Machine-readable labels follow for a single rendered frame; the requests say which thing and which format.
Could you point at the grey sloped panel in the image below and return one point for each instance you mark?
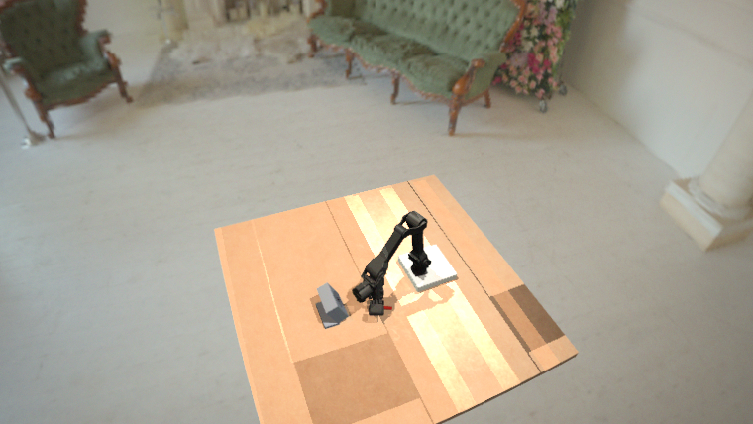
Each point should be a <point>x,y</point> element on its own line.
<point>331,308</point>

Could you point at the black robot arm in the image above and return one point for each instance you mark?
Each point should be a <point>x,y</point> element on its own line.
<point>378,266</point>

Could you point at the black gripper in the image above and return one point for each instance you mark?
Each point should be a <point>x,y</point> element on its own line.
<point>376,306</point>

